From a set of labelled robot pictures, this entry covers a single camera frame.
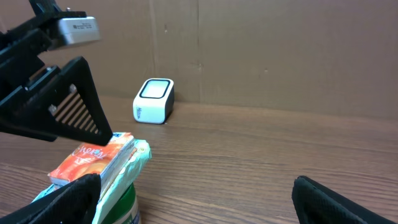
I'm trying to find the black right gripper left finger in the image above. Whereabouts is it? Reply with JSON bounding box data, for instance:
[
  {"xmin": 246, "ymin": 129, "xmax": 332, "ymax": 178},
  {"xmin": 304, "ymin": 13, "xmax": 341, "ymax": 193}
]
[{"xmin": 1, "ymin": 174, "xmax": 101, "ymax": 224}]

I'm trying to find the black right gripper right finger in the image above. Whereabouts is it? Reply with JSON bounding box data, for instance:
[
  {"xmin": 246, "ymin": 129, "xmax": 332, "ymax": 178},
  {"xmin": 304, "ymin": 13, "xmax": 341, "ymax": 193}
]
[{"xmin": 292, "ymin": 175, "xmax": 395, "ymax": 224}]

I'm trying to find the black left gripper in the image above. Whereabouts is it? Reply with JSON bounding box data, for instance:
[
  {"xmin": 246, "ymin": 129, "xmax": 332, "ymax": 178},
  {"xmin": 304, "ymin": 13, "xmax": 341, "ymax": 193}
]
[{"xmin": 1, "ymin": 1, "xmax": 113, "ymax": 146}]

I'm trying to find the green lid jar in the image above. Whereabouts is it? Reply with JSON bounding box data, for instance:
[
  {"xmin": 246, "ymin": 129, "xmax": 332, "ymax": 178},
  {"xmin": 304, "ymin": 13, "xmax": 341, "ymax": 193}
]
[{"xmin": 101, "ymin": 184, "xmax": 141, "ymax": 224}]

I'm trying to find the white barcode scanner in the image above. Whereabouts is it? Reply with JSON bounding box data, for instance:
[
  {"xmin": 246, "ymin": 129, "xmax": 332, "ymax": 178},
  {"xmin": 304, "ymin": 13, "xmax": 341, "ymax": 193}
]
[{"xmin": 132, "ymin": 78, "xmax": 175, "ymax": 124}]

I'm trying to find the teal tissue pack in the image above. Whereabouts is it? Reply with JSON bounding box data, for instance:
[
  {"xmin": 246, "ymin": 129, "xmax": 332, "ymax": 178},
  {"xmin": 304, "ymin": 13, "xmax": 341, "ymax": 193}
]
[{"xmin": 30, "ymin": 139, "xmax": 152, "ymax": 224}]

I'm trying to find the orange tissue pack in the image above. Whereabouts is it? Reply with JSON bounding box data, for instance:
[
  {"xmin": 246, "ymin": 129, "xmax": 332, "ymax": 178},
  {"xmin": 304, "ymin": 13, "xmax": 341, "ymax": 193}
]
[{"xmin": 48, "ymin": 132, "xmax": 134, "ymax": 186}]

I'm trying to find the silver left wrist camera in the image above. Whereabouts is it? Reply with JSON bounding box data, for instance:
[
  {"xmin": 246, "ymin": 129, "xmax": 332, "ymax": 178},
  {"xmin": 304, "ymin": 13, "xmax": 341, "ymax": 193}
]
[{"xmin": 49, "ymin": 16, "xmax": 101, "ymax": 50}]

